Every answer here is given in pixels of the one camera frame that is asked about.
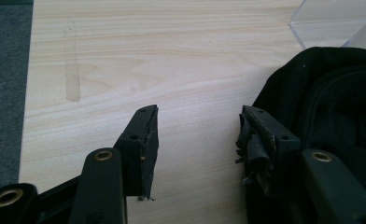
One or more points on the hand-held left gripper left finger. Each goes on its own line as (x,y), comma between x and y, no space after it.
(137,149)

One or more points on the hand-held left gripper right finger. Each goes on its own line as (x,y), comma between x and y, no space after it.
(262,140)

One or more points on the black cloth garment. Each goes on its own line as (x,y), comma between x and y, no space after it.
(327,102)

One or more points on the clear plastic container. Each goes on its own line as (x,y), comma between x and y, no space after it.
(336,21)

